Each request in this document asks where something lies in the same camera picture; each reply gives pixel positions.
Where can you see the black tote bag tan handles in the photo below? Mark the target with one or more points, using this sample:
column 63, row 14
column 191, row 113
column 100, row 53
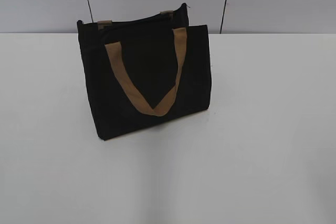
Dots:
column 144, row 72

